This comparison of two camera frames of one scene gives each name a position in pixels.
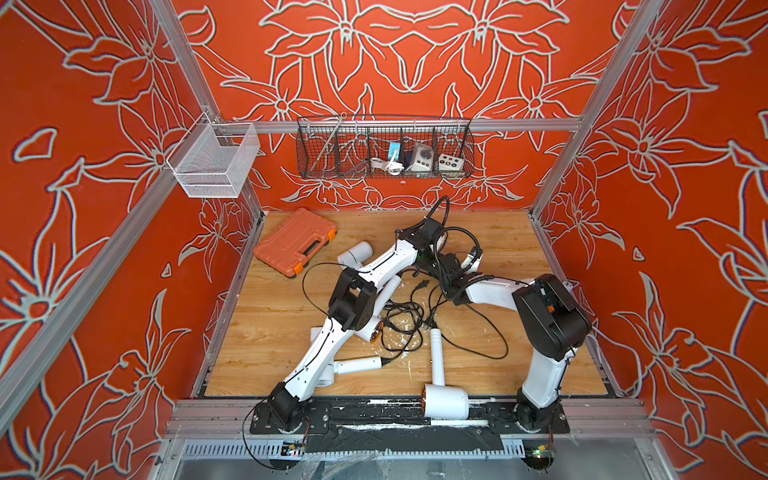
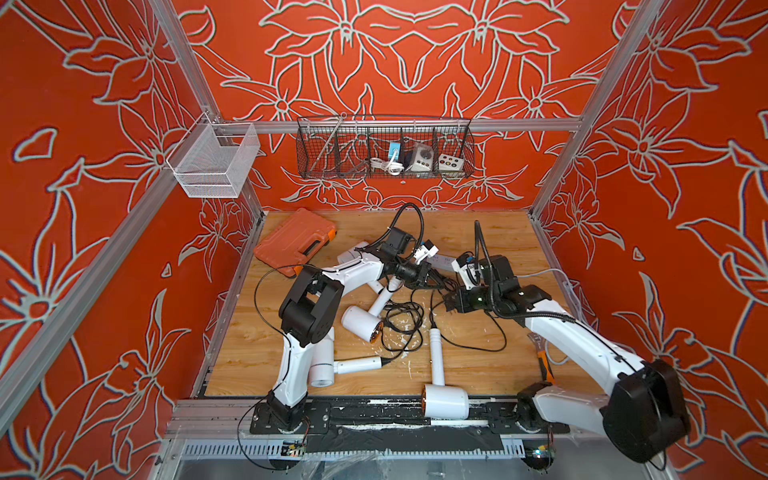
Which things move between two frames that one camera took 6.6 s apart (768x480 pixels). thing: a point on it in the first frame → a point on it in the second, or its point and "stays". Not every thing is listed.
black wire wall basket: x=344 y=146 stays
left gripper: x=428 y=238 → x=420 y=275
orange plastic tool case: x=290 y=246 stays
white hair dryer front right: x=440 y=401 stays
